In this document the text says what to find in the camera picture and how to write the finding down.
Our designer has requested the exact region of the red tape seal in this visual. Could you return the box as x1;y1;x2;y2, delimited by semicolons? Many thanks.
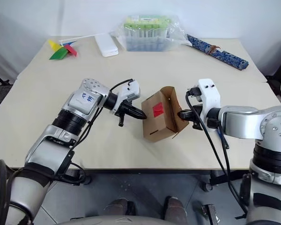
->
152;105;165;117

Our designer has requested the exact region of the black chair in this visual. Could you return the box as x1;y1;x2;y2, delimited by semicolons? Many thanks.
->
266;46;281;107

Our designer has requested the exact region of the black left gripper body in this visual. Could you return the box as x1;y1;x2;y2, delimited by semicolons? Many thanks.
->
114;100;134;127

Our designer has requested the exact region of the black metal foot plate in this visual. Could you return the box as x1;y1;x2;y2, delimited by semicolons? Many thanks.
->
201;204;217;225

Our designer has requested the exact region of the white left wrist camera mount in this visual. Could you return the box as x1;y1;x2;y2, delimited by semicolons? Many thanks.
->
112;79;141;113

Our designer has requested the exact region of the green-topped tube rack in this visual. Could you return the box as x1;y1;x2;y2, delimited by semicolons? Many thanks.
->
123;15;174;52

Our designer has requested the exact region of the brown cardboard box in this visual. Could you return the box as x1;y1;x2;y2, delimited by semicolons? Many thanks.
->
140;86;190;143

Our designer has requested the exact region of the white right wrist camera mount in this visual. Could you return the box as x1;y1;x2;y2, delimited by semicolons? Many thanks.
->
196;79;222;128

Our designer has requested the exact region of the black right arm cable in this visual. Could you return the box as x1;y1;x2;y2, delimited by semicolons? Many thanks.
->
185;88;249;220

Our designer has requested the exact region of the clear plastic bag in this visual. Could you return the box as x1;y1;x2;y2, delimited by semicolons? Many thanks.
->
110;14;192;52

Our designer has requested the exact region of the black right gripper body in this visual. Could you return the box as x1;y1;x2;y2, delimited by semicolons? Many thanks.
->
191;105;204;129

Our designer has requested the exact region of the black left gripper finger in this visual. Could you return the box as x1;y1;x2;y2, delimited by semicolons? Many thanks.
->
128;112;148;120
130;106;146;116

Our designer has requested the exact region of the colourful paper pinwheel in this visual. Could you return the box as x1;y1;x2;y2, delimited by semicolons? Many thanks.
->
48;33;96;61

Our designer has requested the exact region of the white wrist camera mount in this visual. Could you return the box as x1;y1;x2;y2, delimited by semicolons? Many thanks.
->
112;79;141;113
196;79;222;128

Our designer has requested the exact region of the dark brown rounded shape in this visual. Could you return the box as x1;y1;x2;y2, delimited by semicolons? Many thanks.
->
104;198;135;216
165;196;188;222

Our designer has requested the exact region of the black stand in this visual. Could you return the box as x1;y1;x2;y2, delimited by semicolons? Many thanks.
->
0;69;13;105

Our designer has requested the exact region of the white rectangular case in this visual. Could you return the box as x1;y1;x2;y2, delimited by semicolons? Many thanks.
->
94;34;119;57

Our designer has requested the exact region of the brown ribbon tie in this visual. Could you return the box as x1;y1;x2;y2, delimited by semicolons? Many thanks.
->
206;44;222;56

